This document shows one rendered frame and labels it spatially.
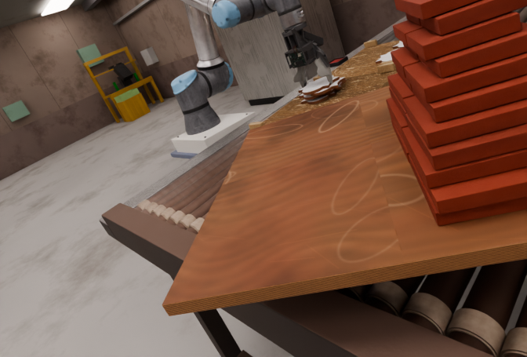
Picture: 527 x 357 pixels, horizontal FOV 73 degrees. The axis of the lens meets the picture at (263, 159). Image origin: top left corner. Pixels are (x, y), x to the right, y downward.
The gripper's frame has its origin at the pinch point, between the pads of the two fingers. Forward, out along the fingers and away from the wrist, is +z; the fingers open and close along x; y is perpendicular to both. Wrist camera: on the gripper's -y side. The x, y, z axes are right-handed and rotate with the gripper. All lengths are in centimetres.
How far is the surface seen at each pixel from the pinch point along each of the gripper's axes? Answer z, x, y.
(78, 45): -118, -933, -359
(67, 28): -163, -934, -356
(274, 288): -5, 45, 82
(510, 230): -6, 62, 70
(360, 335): 3, 50, 78
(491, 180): -9, 61, 68
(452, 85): -17, 58, 64
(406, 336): 3, 54, 77
